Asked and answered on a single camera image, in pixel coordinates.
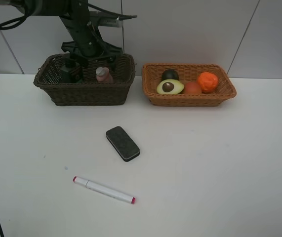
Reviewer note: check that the halved avocado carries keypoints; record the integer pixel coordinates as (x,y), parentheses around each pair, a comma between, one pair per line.
(170,86)

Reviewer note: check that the pink lotion bottle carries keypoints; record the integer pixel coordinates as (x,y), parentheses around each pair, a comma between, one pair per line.
(103,75)

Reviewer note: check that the orange-red peach fruit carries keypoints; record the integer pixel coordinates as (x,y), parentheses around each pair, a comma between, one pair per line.
(192,88)

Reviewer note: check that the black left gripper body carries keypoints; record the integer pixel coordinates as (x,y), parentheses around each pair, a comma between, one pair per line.
(88,44)

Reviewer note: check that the dark brown wicker basket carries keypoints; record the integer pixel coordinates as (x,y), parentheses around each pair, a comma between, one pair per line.
(89,92)

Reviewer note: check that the orange tangerine fruit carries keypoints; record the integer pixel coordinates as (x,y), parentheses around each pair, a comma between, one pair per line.
(208,82)

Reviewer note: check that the dark green pump bottle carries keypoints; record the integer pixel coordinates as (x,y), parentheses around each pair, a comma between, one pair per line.
(71,72)

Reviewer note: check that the dark mangosteen fruit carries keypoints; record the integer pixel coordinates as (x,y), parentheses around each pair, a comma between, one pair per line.
(170,74)

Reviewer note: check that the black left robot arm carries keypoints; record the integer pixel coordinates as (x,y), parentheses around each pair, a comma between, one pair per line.
(69,11)

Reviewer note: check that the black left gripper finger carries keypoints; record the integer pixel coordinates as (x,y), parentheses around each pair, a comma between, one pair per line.
(113,63)
(80,59)

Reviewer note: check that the white pink-capped marker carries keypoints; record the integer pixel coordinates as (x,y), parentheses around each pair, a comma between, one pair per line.
(88,184)

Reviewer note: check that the black whiteboard eraser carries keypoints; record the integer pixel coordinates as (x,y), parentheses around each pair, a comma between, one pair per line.
(122,143)

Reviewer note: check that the light orange wicker basket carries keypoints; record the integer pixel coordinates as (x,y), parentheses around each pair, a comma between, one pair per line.
(151,77)

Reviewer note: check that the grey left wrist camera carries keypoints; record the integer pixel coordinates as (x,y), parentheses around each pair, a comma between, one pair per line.
(108,20)

